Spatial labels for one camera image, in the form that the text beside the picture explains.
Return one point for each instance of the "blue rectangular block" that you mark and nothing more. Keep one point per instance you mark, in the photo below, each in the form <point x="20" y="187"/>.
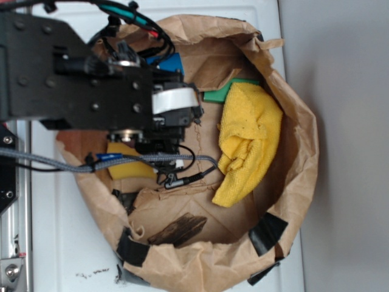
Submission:
<point x="171" y="66"/>

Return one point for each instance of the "green rectangular block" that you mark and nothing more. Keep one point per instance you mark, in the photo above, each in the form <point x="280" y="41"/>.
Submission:
<point x="219" y="96"/>

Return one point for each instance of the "brown paper bag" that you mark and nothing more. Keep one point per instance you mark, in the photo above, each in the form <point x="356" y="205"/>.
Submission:
<point x="236" y="242"/>

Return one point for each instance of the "yellow sponge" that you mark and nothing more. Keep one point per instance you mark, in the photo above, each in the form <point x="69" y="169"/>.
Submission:
<point x="128" y="170"/>

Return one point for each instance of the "yellow microfiber cloth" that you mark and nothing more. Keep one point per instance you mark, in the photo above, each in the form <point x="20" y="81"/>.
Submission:
<point x="249" y="134"/>

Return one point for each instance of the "dark wood piece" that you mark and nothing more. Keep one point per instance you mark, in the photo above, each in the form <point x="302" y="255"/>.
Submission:
<point x="179" y="231"/>

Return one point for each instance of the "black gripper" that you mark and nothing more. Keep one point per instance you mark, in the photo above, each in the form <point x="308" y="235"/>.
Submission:
<point x="175" y="105"/>

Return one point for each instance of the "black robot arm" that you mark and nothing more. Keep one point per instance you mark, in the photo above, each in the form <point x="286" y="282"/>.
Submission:
<point x="49" y="74"/>

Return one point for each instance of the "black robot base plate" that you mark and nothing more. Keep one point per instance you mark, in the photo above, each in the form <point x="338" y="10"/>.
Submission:
<point x="9" y="193"/>

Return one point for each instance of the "metal frame rail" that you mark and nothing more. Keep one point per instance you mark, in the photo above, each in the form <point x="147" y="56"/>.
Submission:
<point x="16" y="239"/>

